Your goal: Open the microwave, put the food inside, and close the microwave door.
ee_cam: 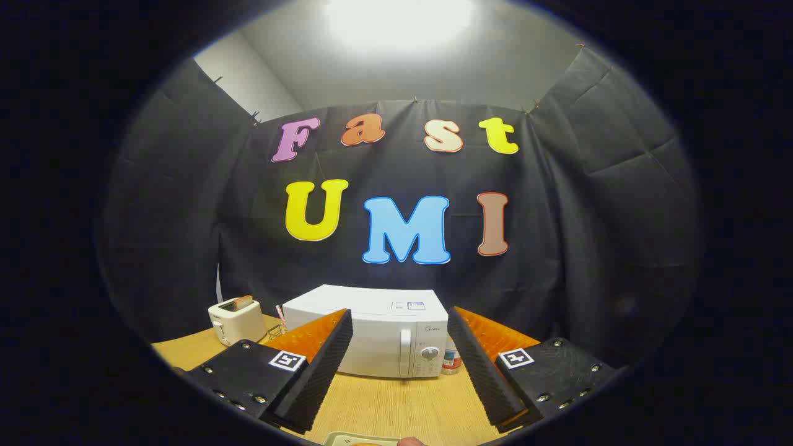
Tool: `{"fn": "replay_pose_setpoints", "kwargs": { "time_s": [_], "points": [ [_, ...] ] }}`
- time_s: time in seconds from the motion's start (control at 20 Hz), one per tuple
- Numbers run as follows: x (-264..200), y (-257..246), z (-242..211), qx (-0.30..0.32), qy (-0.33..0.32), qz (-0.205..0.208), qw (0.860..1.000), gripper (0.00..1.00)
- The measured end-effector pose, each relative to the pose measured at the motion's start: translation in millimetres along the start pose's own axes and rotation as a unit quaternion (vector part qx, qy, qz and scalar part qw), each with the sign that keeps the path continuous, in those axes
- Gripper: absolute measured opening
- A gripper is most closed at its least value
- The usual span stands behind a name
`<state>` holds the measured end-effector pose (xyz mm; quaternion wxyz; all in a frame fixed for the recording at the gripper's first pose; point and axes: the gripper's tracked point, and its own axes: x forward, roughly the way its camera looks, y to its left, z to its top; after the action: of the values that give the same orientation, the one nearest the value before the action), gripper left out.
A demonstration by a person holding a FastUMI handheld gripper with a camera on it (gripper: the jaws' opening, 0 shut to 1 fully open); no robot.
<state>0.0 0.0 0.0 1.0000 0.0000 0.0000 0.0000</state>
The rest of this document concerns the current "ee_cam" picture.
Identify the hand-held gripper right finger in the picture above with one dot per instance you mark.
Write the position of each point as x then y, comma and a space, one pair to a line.
486, 378

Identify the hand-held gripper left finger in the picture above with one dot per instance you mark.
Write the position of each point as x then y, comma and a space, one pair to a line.
322, 371

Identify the white microwave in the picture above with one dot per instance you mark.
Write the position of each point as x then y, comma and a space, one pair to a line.
384, 328

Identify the clear bottle red label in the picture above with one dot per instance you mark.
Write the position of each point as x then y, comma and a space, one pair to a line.
450, 362

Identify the white cherry print plate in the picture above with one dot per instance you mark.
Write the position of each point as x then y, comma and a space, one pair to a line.
337, 440

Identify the striped straw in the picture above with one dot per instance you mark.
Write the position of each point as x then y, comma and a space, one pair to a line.
280, 313

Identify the white toaster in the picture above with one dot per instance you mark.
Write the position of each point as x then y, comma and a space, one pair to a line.
238, 323

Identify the brown toast slice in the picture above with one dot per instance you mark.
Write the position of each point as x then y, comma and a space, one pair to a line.
241, 303

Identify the black backdrop cloth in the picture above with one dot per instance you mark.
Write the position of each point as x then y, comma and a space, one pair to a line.
186, 217

